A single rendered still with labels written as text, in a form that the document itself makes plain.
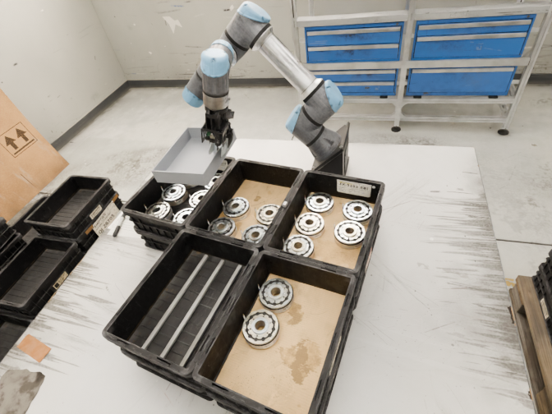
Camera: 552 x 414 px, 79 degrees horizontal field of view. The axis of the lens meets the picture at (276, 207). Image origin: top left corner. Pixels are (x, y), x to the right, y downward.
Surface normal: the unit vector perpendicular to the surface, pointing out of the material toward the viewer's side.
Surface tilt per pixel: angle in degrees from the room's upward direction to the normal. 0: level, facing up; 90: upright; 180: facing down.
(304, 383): 0
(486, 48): 90
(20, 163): 75
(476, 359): 0
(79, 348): 0
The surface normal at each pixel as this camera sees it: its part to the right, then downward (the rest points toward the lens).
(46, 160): 0.87, -0.10
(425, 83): -0.25, 0.71
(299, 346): -0.14, -0.70
